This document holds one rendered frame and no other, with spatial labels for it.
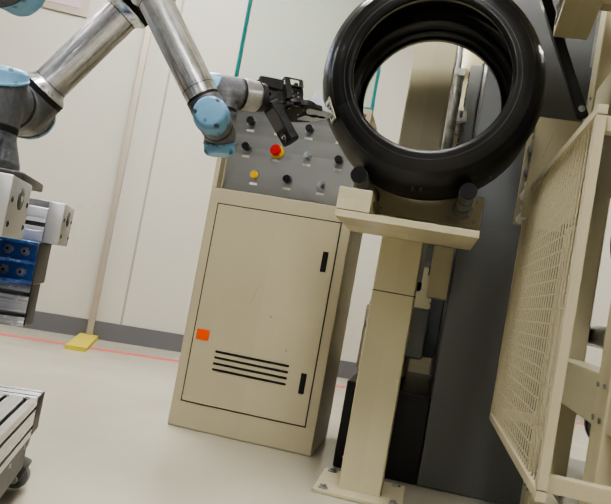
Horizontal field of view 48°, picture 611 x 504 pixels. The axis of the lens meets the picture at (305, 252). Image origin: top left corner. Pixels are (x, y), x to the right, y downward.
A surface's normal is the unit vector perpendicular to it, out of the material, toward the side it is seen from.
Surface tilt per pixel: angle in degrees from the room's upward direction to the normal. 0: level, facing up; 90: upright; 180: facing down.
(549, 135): 90
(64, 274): 90
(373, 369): 90
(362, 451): 90
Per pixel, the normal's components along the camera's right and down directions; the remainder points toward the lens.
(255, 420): -0.18, -0.08
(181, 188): 0.19, -0.01
